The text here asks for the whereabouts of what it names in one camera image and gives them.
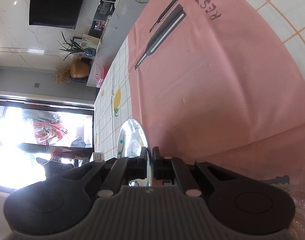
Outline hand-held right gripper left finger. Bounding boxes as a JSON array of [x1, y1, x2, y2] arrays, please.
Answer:
[[50, 147, 148, 197]]

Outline colourful hanging laundry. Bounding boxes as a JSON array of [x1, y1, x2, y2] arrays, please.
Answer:
[[21, 109, 69, 145]]

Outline dried flowers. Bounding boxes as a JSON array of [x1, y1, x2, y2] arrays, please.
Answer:
[[54, 66, 70, 84]]

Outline black wall television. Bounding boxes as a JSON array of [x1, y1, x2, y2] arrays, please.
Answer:
[[29, 0, 91, 30]]

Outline white marble tv cabinet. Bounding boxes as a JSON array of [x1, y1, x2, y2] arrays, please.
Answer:
[[86, 0, 165, 88]]

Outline pink printed table mat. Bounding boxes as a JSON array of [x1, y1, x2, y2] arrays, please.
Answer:
[[127, 0, 305, 240]]

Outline clear glass plate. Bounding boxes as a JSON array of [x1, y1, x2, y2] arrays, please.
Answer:
[[280, 180, 305, 240]]

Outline illustrated white card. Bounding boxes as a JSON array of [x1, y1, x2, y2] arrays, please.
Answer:
[[81, 34, 102, 49]]

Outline sliding glass door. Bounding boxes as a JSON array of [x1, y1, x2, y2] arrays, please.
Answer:
[[0, 94, 95, 193]]

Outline brown round jar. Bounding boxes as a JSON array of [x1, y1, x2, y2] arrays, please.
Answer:
[[69, 60, 90, 79]]

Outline plant in blue vase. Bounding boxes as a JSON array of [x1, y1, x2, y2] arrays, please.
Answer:
[[59, 31, 96, 60]]

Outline floral ceramic plate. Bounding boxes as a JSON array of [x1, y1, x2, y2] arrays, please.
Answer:
[[117, 117, 151, 188]]

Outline pink plastic toolbox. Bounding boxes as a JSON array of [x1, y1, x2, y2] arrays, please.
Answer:
[[94, 65, 106, 88]]

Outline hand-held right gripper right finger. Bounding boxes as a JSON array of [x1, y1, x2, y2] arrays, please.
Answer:
[[152, 147, 258, 197]]

